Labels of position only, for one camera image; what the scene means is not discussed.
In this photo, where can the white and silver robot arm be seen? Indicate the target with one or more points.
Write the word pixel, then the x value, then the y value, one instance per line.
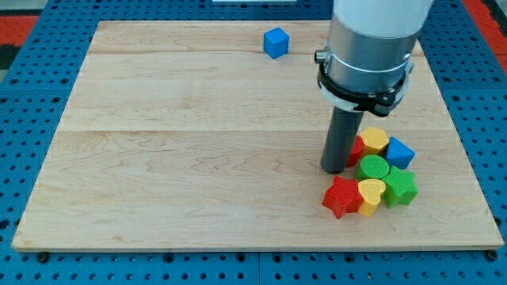
pixel 365 64

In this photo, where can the blue cube block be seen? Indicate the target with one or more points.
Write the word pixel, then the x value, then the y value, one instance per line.
pixel 276 42

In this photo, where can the yellow hexagon block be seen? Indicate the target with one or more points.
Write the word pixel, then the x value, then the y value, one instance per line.
pixel 375 141

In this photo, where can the wooden board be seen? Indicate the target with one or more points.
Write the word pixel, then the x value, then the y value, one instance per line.
pixel 184 136

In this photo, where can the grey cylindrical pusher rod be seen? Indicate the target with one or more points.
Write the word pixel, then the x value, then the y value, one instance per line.
pixel 339 140

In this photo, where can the red star block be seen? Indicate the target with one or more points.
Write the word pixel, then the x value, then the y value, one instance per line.
pixel 342 197

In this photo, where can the red block behind rod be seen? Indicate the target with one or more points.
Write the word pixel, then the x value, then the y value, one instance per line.
pixel 355 152

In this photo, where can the green cylinder block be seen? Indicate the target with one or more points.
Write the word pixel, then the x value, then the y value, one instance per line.
pixel 372 167

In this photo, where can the yellow heart block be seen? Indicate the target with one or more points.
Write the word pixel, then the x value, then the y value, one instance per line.
pixel 371 191

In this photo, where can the blue triangle block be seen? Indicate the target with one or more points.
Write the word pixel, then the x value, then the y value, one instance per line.
pixel 398 153

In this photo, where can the green star block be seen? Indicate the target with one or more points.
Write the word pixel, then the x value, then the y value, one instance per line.
pixel 400 187

